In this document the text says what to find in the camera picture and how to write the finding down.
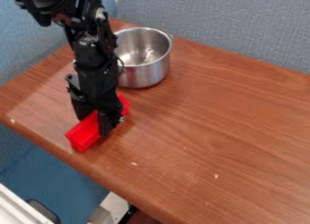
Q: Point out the stainless steel pot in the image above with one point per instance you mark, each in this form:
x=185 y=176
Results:
x=143 y=50

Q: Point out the red plastic block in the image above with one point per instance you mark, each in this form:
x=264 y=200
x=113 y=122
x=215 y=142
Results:
x=83 y=135

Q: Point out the black box under table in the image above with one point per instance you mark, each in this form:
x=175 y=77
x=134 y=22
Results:
x=44 y=210

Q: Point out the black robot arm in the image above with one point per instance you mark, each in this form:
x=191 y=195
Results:
x=79 y=17

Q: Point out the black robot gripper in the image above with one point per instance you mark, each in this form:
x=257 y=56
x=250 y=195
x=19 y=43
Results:
x=92 y=85

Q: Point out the white table leg bracket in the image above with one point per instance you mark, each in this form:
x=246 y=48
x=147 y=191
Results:
x=110 y=211

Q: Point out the white ribbed panel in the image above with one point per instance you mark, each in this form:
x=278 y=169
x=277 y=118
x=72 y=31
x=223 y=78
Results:
x=16 y=211

